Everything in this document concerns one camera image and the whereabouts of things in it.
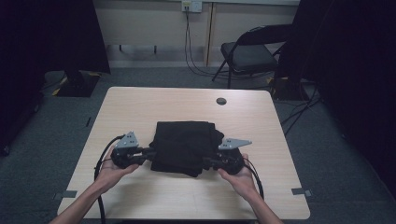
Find grey tape strip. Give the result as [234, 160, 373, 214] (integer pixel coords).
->
[53, 189, 78, 201]
[291, 187, 312, 197]

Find black curtain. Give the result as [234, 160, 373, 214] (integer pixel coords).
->
[0, 0, 111, 157]
[276, 0, 396, 200]

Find hand-held gripper black cable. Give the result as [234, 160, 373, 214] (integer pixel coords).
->
[242, 158, 265, 200]
[93, 133, 126, 224]

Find wooden wall strip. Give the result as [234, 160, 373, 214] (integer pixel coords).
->
[204, 2, 218, 67]

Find black folding chair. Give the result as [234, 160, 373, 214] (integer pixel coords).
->
[212, 23, 293, 90]

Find black pants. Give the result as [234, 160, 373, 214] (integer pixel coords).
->
[148, 120, 225, 178]

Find person's right hand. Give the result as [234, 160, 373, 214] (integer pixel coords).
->
[218, 152, 259, 201]

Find right hand-held gripper black cable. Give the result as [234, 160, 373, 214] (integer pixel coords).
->
[242, 158, 265, 200]

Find black floor cables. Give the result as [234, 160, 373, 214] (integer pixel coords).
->
[279, 87, 323, 136]

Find black stand base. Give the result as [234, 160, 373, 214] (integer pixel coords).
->
[56, 69, 101, 98]

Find white wall socket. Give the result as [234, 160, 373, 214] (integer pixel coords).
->
[181, 0, 204, 13]

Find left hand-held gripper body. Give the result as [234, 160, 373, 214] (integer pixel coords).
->
[110, 131, 149, 170]

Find left hand-held gripper black cable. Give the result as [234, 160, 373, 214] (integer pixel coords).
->
[93, 133, 126, 224]

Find black wall cable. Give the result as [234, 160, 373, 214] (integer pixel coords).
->
[184, 10, 220, 77]

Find person's left hand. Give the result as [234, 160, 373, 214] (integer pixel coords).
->
[93, 147, 140, 194]

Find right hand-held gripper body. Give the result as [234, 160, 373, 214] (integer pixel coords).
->
[214, 137, 252, 175]

